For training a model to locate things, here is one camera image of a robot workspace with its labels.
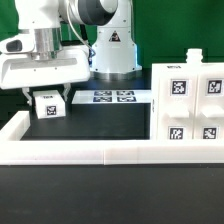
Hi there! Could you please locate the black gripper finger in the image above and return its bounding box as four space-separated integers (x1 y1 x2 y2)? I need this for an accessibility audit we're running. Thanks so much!
62 83 71 102
22 87 32 106

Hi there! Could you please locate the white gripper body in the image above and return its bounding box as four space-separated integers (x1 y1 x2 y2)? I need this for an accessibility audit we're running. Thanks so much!
0 46 90 89

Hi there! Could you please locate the white cabinet top block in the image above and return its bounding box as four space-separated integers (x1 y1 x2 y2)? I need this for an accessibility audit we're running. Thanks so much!
33 90 66 119

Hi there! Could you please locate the white cabinet door panel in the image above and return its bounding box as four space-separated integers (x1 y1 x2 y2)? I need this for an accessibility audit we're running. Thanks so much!
157 74 196 140

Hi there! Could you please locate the white cabinet body box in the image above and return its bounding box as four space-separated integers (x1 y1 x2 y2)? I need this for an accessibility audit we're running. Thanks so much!
150 48 224 140

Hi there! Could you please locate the white cabinet door with knob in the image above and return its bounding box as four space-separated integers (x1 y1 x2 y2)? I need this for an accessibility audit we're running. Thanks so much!
194 72 224 140

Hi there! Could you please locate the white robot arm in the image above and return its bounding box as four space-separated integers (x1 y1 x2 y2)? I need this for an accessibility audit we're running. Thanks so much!
0 0 141 95

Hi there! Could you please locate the white marker base plate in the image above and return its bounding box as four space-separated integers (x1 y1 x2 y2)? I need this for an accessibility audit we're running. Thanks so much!
72 90 151 104

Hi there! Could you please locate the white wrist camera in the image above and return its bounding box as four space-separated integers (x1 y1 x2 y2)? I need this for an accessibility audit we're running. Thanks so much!
0 35 35 54

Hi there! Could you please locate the white U-shaped workspace frame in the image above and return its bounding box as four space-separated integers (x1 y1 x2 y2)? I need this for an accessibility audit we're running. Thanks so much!
0 111 224 165

